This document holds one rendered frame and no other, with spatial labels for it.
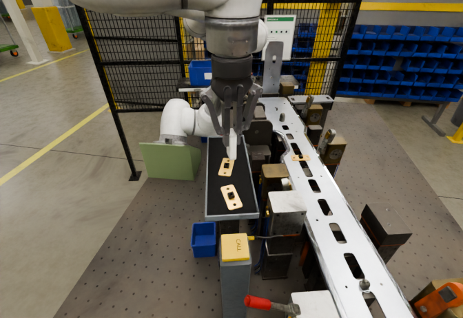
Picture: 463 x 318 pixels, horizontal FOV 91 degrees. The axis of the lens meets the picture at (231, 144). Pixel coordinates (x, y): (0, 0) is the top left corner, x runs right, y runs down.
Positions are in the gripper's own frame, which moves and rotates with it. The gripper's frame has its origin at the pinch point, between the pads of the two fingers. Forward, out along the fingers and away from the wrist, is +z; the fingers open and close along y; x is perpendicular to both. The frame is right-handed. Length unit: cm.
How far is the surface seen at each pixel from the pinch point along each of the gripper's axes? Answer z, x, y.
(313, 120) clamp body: 37, 58, 69
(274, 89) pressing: 31, 96, 62
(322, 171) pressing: 34, 15, 44
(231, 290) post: 31.7, -17.0, -5.3
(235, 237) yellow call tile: 17.8, -11.9, -2.6
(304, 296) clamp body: 27.7, -24.7, 9.9
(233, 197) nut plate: 17.1, -0.9, 0.5
